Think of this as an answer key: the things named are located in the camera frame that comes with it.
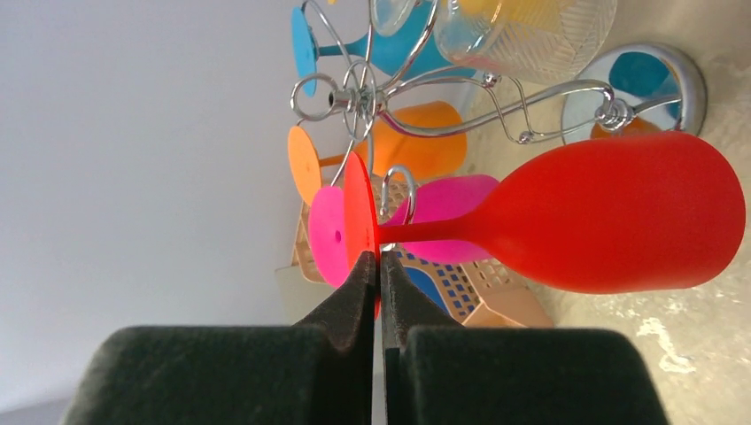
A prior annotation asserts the blue wine glass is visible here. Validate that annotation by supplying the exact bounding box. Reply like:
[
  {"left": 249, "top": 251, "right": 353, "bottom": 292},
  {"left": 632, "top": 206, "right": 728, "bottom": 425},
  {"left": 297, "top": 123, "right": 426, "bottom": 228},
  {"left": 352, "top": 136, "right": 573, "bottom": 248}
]
[{"left": 290, "top": 1, "right": 476, "bottom": 97}]

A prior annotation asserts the chrome wine glass rack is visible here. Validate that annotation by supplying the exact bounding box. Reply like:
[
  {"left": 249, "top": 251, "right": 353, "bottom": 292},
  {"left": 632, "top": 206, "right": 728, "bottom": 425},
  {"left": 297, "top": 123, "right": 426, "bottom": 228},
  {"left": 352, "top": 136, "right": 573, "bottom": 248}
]
[{"left": 290, "top": 0, "right": 708, "bottom": 227}]

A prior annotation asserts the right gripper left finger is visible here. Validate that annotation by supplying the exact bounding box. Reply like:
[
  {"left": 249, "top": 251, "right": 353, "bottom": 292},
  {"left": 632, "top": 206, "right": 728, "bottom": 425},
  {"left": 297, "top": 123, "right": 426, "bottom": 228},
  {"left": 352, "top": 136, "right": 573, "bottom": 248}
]
[{"left": 63, "top": 252, "right": 376, "bottom": 424}]

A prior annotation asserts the clear glass wine glass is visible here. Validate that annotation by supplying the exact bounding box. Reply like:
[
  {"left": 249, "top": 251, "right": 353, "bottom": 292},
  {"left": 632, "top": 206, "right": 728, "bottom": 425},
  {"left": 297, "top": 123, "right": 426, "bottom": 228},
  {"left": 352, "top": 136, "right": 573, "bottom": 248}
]
[{"left": 368, "top": 1, "right": 618, "bottom": 84}]

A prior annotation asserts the peach plastic desk organizer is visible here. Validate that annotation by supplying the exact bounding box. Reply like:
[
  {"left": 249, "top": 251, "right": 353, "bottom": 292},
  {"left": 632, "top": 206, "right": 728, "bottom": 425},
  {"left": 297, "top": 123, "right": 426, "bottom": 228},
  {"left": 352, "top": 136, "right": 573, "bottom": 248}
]
[{"left": 292, "top": 204, "right": 554, "bottom": 328}]

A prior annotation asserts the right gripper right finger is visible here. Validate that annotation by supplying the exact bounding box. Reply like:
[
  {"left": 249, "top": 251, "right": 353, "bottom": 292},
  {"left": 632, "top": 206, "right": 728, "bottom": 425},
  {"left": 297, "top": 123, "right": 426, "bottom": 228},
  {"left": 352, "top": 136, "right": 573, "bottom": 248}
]
[{"left": 380, "top": 252, "right": 668, "bottom": 424}]

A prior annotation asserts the red wine glass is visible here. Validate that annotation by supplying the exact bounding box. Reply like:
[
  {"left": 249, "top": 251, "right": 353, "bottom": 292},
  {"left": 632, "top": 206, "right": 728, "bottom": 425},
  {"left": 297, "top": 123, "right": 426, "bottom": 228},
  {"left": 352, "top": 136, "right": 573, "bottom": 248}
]
[{"left": 344, "top": 132, "right": 747, "bottom": 294}]

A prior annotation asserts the yellow wine glass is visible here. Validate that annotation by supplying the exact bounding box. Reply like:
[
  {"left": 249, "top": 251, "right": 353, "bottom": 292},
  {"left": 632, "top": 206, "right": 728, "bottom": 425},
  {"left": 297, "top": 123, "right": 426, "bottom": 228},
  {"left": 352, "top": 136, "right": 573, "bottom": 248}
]
[{"left": 457, "top": 0, "right": 575, "bottom": 32}]

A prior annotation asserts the blue folder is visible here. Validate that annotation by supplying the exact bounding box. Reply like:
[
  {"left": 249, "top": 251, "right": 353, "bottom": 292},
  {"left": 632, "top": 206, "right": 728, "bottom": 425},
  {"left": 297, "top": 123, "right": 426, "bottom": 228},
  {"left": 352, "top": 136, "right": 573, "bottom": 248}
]
[{"left": 395, "top": 248, "right": 480, "bottom": 322}]

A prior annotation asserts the pink wine glass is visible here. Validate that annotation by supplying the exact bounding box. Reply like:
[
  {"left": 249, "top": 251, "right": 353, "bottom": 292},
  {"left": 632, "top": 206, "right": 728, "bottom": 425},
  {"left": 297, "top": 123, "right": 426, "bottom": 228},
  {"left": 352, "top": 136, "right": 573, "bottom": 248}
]
[{"left": 307, "top": 174, "right": 499, "bottom": 288}]

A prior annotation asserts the orange wine glass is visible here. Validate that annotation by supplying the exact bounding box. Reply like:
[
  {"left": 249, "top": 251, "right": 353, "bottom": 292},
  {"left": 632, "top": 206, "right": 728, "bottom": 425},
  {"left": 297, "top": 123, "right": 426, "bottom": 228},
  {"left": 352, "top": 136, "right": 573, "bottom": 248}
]
[{"left": 288, "top": 101, "right": 468, "bottom": 205}]

